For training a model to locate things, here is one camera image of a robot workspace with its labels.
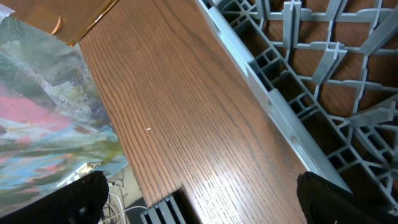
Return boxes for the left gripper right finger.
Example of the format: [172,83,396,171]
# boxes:
[297,171,397,224]

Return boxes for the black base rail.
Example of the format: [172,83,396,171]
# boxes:
[140,189,201,224]

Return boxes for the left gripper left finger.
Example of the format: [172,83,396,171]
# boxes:
[1,170,109,224]

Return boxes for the grey plastic dish rack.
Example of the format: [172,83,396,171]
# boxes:
[197,0,397,215]

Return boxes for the colourful patterned floor mat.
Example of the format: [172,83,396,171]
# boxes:
[1,2,127,216]

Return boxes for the white cables on floor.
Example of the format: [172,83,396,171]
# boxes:
[99,179,149,224]

